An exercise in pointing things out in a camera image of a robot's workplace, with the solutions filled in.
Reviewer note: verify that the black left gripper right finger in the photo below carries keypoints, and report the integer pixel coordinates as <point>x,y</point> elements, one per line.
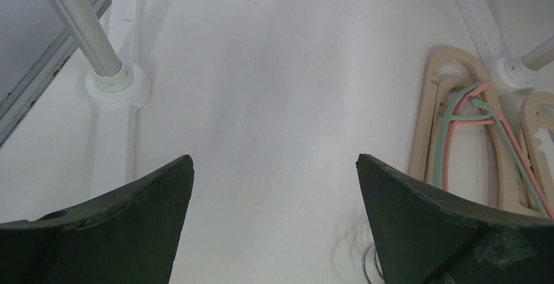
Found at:
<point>426,235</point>

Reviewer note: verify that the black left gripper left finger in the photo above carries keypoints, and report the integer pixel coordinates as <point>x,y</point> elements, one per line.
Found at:
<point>128,235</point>

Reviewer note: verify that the beige wooden hanger outer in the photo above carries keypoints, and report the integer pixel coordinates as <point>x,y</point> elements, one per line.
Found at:
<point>457,91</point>

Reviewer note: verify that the left rack post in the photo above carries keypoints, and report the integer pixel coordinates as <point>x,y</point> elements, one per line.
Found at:
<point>113,53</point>

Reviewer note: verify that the rack post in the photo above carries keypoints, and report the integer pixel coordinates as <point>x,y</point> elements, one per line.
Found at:
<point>521,73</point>
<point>113,53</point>

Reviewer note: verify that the right rack post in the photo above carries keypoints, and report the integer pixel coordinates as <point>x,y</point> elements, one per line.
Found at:
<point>521,73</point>

